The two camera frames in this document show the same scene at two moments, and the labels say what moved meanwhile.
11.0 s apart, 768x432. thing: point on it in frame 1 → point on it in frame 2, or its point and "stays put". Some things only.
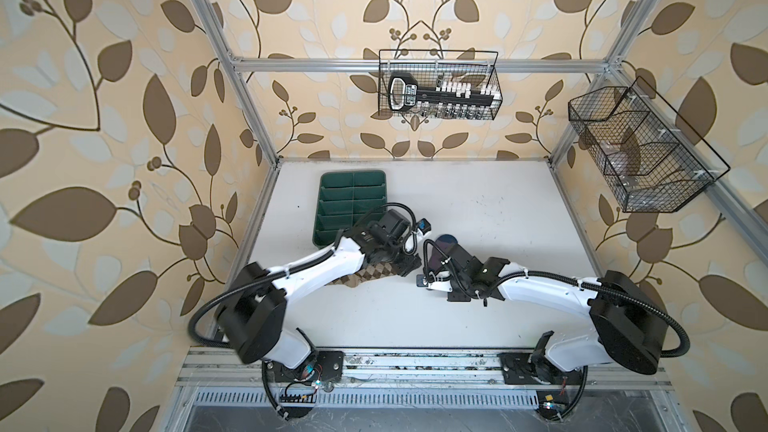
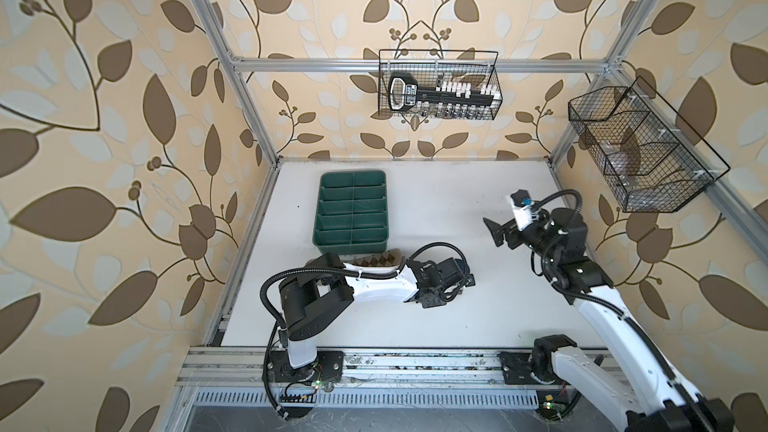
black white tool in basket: (456, 99) stays put
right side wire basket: (653, 160) stays put
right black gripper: (457, 296) → (510, 230)
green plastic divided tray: (344, 196) stays put
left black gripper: (409, 263) → (440, 301)
